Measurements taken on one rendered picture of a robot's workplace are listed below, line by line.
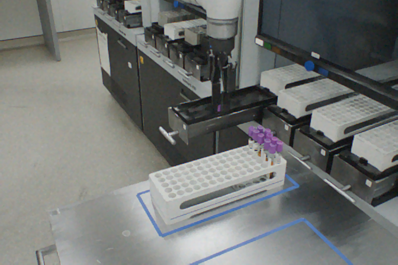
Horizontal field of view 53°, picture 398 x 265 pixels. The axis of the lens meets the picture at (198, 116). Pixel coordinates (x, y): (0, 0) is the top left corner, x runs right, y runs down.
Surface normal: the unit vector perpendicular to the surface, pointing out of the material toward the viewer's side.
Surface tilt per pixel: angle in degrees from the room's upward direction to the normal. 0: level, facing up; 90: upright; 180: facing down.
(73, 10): 90
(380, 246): 0
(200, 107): 0
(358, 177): 90
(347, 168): 90
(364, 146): 90
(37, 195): 0
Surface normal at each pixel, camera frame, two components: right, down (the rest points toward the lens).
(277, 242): 0.00, -0.88
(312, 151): -0.87, 0.23
